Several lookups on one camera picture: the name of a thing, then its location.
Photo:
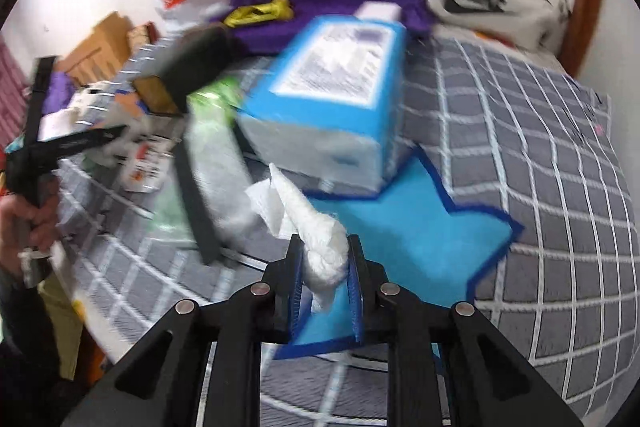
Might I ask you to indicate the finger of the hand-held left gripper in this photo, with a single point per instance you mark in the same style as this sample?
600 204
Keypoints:
197 207
85 139

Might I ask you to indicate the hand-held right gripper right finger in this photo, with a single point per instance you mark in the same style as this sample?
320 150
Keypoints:
357 294

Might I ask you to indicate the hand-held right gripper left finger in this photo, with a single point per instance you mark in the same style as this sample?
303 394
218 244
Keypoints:
296 292

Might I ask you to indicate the long green packet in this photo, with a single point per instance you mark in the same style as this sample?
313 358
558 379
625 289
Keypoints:
220 177

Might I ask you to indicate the white tissue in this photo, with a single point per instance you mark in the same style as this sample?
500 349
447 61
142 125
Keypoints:
325 247

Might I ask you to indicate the blue tissue pack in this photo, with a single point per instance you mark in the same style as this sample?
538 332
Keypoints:
325 107

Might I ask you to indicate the green white soft pack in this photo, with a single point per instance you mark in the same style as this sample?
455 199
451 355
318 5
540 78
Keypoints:
217 99

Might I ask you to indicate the person's left hand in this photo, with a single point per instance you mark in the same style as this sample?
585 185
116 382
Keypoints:
20 227

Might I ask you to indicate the white red printed packet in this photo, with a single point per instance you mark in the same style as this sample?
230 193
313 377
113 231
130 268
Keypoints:
145 167

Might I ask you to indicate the pink striped cloth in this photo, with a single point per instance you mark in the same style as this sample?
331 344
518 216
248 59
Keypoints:
10 87

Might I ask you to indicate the blue star mat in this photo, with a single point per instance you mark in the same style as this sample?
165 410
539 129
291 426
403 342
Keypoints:
415 237

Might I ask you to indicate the cardboard box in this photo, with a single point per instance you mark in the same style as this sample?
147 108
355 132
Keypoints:
95 47

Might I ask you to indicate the dark green box gold end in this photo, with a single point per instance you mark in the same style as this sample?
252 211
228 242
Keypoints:
195 57

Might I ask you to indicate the yellow cloth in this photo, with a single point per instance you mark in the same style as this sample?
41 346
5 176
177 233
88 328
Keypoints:
60 322

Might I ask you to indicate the yellow green packet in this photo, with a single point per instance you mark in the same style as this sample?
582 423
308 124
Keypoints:
255 12

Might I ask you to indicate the grey checked blanket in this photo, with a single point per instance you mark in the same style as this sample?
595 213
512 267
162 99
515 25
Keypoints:
525 132

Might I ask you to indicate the purple towel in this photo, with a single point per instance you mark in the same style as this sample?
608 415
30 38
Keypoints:
325 4

